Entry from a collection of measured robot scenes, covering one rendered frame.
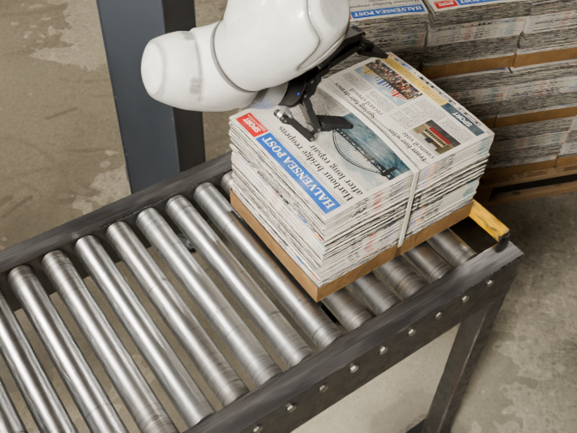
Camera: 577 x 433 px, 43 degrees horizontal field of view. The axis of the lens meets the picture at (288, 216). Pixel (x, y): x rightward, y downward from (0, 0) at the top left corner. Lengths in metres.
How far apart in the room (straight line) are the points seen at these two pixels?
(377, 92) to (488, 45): 0.84
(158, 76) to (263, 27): 0.17
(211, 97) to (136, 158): 1.31
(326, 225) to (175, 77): 0.35
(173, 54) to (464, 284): 0.71
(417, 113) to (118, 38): 0.94
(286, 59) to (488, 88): 1.44
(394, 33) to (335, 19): 1.14
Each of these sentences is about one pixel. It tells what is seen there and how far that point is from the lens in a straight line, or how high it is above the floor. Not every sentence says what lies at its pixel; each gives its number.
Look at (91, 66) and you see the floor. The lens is 3.22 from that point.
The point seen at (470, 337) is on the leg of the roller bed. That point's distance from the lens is 1.63.
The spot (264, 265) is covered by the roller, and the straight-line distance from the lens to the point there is 1.36.
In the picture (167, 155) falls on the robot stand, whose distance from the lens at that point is 2.19.
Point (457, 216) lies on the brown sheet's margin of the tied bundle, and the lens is 1.44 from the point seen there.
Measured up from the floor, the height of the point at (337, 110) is 1.03.
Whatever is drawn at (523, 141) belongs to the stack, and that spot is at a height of 0.30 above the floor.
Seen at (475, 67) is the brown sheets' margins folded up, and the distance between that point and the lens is 2.19.
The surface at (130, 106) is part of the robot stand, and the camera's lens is 2.12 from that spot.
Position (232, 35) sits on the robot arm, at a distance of 0.91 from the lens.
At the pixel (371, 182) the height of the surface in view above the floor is 1.03.
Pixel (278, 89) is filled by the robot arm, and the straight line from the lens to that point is 1.06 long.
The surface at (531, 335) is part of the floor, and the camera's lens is 2.36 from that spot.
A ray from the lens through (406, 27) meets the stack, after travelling 2.00.
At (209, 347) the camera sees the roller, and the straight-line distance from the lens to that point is 1.25.
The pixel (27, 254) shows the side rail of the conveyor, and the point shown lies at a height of 0.80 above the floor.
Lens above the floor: 1.86
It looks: 48 degrees down
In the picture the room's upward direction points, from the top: 3 degrees clockwise
